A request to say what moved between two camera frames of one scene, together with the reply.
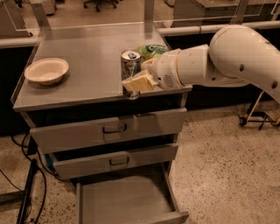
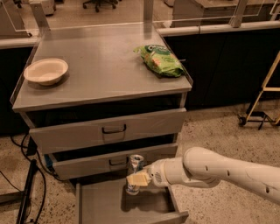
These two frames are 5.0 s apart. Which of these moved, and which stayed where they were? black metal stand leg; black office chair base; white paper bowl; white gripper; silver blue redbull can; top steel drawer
Moved: white gripper; silver blue redbull can
Stayed: black office chair base; white paper bowl; black metal stand leg; top steel drawer
